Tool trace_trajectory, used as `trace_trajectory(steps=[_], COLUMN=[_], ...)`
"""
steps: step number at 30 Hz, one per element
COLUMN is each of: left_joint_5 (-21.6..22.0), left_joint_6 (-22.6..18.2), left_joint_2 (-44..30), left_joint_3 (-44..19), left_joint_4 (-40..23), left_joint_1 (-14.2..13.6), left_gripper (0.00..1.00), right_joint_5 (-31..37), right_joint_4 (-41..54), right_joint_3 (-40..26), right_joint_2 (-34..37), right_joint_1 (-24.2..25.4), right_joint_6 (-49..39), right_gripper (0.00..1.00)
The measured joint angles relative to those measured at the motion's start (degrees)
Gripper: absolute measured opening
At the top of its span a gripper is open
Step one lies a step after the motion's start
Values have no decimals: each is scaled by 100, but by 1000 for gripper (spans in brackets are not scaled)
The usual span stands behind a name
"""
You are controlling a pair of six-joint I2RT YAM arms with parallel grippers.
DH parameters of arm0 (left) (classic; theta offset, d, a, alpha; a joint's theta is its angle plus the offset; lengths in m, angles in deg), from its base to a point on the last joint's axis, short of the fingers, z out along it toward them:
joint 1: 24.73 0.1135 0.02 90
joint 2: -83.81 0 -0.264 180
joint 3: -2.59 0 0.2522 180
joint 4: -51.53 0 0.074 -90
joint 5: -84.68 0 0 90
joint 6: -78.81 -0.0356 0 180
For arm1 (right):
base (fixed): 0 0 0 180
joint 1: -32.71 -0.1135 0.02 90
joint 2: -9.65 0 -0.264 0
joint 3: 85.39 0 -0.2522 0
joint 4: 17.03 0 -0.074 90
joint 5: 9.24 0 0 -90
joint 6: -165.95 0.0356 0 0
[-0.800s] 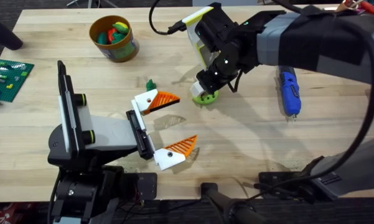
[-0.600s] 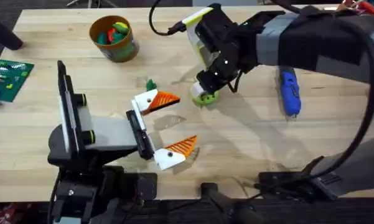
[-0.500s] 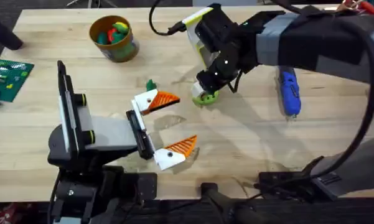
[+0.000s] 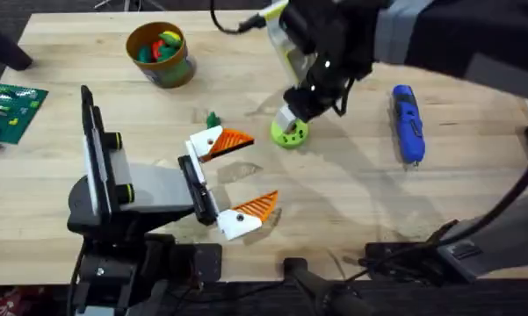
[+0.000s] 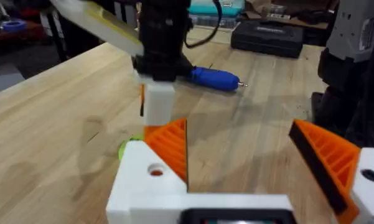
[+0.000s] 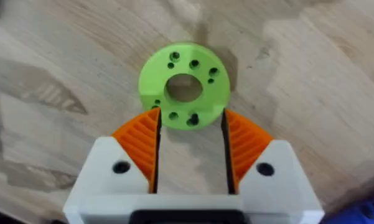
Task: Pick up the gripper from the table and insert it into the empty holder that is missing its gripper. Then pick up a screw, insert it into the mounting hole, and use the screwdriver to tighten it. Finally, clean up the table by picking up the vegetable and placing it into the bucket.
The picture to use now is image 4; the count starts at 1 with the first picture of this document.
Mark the green board with toy blocks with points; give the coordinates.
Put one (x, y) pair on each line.
(11, 112)

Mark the brown tub with toys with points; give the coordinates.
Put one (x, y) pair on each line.
(162, 57)

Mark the black block-shaped object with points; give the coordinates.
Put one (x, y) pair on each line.
(4, 50)

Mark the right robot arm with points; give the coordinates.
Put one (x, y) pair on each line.
(465, 35)

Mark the red patterned cloth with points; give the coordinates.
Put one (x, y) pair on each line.
(9, 303)

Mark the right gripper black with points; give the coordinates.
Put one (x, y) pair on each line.
(334, 39)

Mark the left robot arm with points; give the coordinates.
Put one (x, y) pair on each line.
(114, 272)

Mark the small green vegetable toy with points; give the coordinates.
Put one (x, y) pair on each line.
(213, 120)

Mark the metal stand legs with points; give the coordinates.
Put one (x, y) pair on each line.
(127, 4)

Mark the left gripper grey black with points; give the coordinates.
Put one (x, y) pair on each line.
(158, 188)

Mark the green disc with holes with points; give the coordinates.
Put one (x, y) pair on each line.
(292, 137)

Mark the blue electric screwdriver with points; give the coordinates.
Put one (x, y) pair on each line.
(408, 123)

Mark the wrist upright plate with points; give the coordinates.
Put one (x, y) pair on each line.
(96, 153)
(290, 50)

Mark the black stand pole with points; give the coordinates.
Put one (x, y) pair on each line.
(316, 285)

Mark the right wrist upright plate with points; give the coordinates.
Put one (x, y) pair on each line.
(290, 50)

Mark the black rail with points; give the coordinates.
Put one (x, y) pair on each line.
(421, 303)

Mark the left wrist upright plate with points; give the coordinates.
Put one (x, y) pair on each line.
(96, 153)

